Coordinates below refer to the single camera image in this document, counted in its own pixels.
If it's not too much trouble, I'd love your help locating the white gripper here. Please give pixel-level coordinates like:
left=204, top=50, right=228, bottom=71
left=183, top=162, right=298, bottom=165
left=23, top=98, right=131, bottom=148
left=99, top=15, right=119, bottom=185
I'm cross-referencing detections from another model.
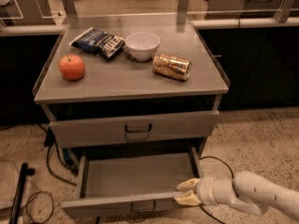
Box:
left=174, top=177, right=218, bottom=206

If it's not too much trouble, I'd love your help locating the gold soda can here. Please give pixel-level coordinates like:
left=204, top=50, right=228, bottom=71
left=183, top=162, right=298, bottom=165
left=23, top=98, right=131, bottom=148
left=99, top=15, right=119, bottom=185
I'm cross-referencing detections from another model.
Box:
left=152, top=54, right=192, bottom=81

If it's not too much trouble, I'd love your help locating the black pole on floor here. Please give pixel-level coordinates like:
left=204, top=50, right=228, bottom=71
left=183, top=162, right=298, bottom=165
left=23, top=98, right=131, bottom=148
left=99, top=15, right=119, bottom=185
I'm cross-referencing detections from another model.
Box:
left=8, top=162, right=35, bottom=224

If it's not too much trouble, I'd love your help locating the grey background cabinet left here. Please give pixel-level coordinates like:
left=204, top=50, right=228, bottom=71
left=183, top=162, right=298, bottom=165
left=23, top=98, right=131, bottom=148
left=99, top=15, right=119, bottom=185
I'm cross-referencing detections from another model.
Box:
left=0, top=0, right=55, bottom=26

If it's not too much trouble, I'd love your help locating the black floor cable right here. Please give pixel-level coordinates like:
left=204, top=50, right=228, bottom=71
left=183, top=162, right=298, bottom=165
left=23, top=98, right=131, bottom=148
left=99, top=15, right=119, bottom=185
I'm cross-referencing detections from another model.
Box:
left=199, top=155, right=235, bottom=224

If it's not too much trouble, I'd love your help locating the grey background cabinet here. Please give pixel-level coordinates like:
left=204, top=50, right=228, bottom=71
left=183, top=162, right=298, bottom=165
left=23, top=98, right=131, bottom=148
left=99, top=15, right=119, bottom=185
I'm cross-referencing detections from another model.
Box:
left=0, top=0, right=55, bottom=26
left=206, top=0, right=283, bottom=20

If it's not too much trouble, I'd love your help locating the red apple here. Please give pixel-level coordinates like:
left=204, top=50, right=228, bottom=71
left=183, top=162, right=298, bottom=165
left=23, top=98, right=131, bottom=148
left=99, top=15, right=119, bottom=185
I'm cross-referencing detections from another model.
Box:
left=59, top=54, right=85, bottom=81

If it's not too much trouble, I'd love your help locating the thin black looped cable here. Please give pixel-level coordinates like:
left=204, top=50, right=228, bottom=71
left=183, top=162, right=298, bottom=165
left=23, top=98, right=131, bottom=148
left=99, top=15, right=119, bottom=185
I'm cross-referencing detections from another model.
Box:
left=0, top=158, right=55, bottom=224

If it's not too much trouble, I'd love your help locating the grey drawer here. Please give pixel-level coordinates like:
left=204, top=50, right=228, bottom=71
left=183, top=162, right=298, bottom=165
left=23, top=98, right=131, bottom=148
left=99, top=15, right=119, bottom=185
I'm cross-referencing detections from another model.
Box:
left=50, top=110, right=220, bottom=148
left=62, top=147, right=199, bottom=218

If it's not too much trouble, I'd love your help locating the white bowl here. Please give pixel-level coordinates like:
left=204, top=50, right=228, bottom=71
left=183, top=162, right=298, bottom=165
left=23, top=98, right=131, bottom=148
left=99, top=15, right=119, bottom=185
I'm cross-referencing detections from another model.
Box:
left=125, top=32, right=160, bottom=62

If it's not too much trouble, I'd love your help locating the grey drawer cabinet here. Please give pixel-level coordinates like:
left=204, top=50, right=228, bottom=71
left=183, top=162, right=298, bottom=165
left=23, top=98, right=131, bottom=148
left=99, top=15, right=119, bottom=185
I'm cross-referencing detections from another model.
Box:
left=32, top=13, right=232, bottom=173

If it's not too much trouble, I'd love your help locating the grey background cabinet right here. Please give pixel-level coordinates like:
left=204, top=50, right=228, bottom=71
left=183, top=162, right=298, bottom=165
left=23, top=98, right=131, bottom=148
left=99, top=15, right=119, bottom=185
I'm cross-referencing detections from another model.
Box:
left=206, top=0, right=283, bottom=20

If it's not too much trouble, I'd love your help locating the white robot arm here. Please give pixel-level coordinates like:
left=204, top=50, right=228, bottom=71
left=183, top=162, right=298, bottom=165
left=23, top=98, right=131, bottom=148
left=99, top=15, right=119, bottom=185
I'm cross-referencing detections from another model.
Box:
left=174, top=171, right=299, bottom=221

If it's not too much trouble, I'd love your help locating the grey top drawer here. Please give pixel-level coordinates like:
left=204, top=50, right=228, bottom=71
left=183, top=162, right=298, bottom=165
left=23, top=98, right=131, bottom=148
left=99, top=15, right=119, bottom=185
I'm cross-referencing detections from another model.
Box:
left=50, top=110, right=220, bottom=148

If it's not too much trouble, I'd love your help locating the blue chip bag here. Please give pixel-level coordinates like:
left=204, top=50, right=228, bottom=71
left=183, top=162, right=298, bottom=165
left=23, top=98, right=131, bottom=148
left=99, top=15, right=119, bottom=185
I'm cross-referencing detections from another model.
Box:
left=69, top=27, right=125, bottom=60

